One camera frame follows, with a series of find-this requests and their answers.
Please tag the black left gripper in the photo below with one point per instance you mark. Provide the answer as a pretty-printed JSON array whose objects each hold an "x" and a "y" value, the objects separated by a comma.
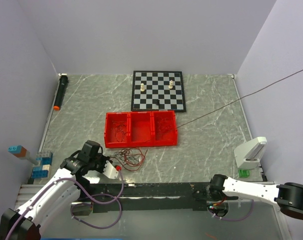
[{"x": 104, "y": 158}]

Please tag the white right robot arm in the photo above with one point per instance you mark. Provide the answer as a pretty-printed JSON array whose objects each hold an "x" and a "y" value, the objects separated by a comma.
[{"x": 287, "y": 197}]

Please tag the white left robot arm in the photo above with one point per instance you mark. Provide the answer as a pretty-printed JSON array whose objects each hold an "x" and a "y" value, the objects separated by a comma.
[{"x": 29, "y": 220}]

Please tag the grey and blue toy block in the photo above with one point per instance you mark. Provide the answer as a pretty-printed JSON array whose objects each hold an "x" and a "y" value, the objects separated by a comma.
[{"x": 44, "y": 157}]

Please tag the red three-compartment plastic tray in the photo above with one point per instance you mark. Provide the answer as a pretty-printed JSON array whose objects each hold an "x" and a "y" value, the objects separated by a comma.
[{"x": 140, "y": 129}]

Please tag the blue and brown toy block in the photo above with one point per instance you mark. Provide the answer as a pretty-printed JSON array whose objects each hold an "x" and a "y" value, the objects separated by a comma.
[{"x": 18, "y": 151}]

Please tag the white chess piece left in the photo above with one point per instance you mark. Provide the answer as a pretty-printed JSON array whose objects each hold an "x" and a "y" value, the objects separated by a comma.
[{"x": 142, "y": 87}]

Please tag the white chess piece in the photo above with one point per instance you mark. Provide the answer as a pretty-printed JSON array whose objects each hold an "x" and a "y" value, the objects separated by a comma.
[
  {"x": 142, "y": 87},
  {"x": 170, "y": 86}
]

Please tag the black marker with orange cap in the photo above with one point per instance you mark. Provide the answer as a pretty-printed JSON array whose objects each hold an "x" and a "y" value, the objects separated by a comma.
[{"x": 63, "y": 83}]

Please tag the black and grey chessboard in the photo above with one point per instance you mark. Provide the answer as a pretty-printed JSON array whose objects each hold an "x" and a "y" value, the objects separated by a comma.
[{"x": 156, "y": 84}]

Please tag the white chess piece right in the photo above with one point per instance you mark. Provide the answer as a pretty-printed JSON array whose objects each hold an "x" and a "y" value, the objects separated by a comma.
[{"x": 170, "y": 86}]

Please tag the green small toy block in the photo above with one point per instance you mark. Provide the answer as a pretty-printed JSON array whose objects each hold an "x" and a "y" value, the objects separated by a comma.
[{"x": 243, "y": 173}]

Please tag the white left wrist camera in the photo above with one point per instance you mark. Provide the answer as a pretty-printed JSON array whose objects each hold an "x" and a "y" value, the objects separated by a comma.
[{"x": 111, "y": 171}]

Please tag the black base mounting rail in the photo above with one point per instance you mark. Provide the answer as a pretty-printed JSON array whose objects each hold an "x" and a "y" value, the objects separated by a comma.
[{"x": 151, "y": 196}]

